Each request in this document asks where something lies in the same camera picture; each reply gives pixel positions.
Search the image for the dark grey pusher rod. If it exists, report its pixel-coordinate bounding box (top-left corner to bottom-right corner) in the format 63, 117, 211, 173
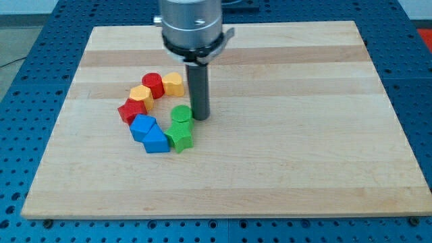
186, 65, 210, 121

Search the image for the black clamp ring mount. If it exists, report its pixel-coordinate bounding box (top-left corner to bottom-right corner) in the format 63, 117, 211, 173
162, 28, 235, 66

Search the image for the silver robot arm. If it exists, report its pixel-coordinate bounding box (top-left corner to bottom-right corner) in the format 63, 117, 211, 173
158, 0, 235, 121

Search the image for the yellow hexagon block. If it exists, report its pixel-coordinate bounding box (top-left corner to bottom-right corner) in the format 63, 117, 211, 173
129, 85, 154, 111

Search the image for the green star block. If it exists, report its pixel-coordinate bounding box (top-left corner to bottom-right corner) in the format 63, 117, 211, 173
164, 121, 194, 153

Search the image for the red star block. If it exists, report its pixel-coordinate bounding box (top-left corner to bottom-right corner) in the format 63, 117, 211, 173
117, 98, 148, 126

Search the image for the yellow heart block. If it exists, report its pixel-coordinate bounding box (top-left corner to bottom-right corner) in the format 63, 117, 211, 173
162, 72, 185, 97

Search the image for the green cylinder block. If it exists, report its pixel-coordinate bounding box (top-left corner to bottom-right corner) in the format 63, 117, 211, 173
170, 105, 192, 123

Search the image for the red cylinder block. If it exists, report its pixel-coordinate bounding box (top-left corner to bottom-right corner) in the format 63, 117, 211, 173
141, 72, 165, 99

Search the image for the blue pentagon block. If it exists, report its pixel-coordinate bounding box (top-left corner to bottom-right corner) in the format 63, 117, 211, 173
129, 114, 156, 142

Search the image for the blue triangle block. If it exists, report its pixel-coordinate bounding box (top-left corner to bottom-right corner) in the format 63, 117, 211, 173
142, 124, 170, 153

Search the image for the light wooden board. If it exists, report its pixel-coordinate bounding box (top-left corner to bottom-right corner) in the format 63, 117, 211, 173
21, 21, 431, 219

